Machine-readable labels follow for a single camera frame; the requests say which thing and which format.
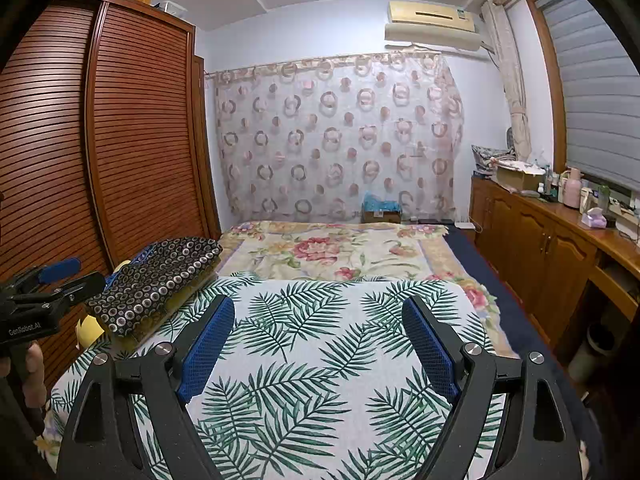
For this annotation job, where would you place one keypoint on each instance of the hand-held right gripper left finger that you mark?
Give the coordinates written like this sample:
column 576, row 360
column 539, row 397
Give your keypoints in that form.
column 205, row 350

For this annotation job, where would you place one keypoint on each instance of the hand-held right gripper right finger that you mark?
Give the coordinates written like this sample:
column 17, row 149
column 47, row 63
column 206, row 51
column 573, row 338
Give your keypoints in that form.
column 432, row 350

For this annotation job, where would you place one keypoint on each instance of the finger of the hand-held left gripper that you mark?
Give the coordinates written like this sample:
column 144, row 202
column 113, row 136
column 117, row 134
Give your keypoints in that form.
column 60, row 270
column 80, row 287

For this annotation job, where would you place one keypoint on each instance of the navy circle-print pajama top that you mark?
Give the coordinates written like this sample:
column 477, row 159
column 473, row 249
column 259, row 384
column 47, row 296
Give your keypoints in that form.
column 155, row 280

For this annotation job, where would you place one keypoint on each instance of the person's left hand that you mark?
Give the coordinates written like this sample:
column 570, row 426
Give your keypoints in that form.
column 36, row 370

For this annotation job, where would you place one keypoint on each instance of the yellow plush toy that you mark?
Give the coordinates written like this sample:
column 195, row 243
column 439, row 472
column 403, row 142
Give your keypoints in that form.
column 90, row 332

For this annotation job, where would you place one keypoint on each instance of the green leaf print sheet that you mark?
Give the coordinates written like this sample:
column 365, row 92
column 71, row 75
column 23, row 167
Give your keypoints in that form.
column 325, row 340

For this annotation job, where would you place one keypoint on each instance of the small cardboard box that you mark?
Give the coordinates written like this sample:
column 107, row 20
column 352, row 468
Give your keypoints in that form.
column 382, row 217

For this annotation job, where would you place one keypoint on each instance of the floral blanket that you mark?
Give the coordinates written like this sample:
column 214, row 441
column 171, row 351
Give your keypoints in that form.
column 325, row 250

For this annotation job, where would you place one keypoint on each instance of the wooden sideboard cabinet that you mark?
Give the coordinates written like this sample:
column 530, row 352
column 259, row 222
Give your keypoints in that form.
column 530, row 240

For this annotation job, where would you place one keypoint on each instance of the wooden louvered wardrobe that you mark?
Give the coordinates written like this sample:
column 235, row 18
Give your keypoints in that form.
column 140, row 135

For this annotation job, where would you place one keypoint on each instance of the light blue cloth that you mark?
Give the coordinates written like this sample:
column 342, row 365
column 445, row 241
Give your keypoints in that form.
column 380, row 201

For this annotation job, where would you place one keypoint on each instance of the white waste bin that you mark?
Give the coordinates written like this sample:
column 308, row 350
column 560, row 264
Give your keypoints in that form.
column 592, row 350

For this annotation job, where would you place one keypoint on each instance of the floral fabric bag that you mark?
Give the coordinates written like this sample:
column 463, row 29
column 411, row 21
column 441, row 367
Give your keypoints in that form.
column 487, row 157

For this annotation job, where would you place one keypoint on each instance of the pink tissue box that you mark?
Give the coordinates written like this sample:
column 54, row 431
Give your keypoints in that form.
column 593, row 219

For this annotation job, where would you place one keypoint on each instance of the pink thermos jug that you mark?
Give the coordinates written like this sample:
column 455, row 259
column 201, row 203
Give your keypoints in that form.
column 572, row 192

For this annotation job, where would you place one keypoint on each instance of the grey desk fan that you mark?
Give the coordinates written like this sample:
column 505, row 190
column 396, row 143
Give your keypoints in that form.
column 511, row 142

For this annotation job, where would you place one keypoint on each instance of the sheer circle-print curtain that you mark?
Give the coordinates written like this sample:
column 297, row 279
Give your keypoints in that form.
column 325, row 135

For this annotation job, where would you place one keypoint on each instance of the beige tied window curtain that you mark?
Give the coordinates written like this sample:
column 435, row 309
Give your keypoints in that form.
column 510, row 85

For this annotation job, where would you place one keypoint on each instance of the grey window blind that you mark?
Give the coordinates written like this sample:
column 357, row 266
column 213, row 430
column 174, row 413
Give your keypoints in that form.
column 595, row 85

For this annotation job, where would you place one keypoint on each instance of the wooden window frame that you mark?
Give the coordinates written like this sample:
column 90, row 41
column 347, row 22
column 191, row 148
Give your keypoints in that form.
column 550, row 85

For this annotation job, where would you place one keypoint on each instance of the beige wall air conditioner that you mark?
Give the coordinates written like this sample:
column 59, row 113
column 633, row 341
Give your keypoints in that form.
column 430, row 22

